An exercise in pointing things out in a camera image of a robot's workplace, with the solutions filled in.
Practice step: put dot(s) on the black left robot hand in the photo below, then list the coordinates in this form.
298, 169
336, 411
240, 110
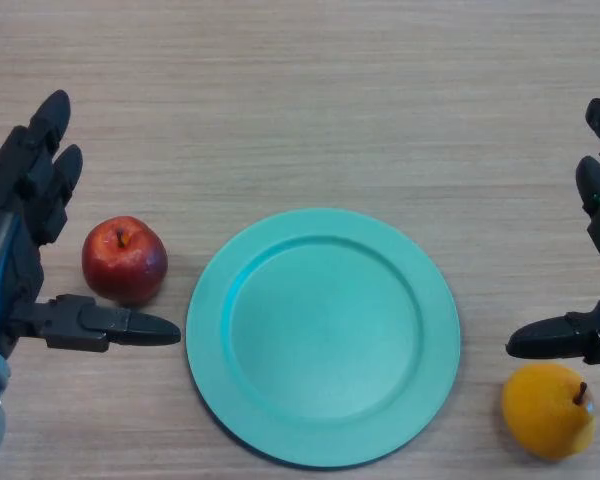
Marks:
15, 235

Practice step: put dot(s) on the yellow pear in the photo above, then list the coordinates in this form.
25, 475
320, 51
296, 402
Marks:
547, 411

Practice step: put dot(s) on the green round plate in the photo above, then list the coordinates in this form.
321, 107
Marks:
323, 338

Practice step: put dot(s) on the red apple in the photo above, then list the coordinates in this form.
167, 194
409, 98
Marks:
124, 260

